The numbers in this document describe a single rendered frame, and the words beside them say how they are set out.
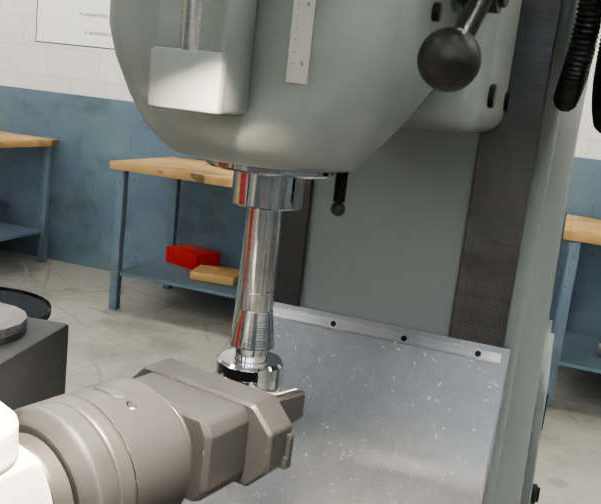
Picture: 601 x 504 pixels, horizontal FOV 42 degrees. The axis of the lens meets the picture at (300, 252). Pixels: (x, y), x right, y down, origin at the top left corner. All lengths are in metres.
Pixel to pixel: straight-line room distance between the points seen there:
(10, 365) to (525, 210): 0.53
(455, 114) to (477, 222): 0.29
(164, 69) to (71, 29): 5.38
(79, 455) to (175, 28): 0.22
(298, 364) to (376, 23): 0.56
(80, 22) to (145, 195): 1.26
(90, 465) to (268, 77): 0.22
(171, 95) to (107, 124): 5.19
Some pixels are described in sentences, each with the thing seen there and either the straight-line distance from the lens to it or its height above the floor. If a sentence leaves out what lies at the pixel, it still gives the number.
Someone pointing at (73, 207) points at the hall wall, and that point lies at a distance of 5.79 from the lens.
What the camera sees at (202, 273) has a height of 0.28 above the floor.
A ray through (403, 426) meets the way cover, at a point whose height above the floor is 1.02.
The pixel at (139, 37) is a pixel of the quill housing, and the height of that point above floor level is 1.38.
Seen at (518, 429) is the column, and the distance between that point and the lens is 0.94.
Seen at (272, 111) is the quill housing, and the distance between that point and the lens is 0.42.
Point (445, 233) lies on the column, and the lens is 0.87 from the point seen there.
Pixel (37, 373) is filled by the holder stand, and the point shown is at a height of 1.11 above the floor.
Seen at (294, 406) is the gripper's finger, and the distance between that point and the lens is 0.55.
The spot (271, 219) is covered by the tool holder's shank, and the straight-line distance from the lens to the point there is 0.52.
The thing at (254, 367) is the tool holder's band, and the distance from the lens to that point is 0.53.
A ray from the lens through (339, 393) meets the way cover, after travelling 0.89.
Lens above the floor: 1.35
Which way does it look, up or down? 11 degrees down
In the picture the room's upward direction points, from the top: 6 degrees clockwise
